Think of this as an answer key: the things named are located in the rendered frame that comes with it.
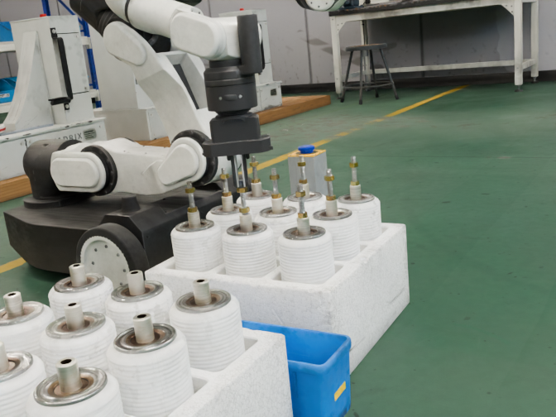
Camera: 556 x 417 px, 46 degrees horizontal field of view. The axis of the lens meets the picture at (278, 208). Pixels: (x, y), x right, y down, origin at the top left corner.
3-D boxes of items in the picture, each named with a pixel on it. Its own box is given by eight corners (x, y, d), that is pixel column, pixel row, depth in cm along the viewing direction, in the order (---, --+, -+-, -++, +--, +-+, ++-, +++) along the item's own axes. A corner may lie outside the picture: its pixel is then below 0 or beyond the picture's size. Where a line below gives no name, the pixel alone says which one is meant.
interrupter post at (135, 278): (126, 296, 94) (122, 275, 94) (136, 289, 96) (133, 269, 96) (138, 298, 93) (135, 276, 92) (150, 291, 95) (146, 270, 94)
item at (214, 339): (171, 430, 92) (152, 311, 87) (211, 396, 100) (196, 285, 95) (228, 446, 87) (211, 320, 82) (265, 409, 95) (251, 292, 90)
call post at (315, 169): (298, 280, 163) (286, 156, 155) (310, 270, 169) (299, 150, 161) (324, 282, 160) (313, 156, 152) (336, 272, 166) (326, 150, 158)
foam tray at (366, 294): (156, 357, 130) (143, 271, 125) (257, 285, 162) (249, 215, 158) (337, 391, 111) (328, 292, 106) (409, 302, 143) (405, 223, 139)
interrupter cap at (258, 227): (244, 240, 115) (244, 236, 115) (218, 233, 121) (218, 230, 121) (275, 228, 120) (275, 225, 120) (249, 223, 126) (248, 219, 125)
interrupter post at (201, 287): (191, 305, 88) (188, 283, 88) (201, 299, 90) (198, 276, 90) (205, 308, 87) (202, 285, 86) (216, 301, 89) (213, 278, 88)
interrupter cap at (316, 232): (297, 245, 110) (297, 241, 110) (275, 235, 116) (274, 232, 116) (334, 234, 113) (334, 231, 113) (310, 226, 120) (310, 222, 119)
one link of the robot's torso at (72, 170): (53, 194, 188) (44, 149, 184) (104, 179, 204) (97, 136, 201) (104, 198, 177) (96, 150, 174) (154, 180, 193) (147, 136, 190)
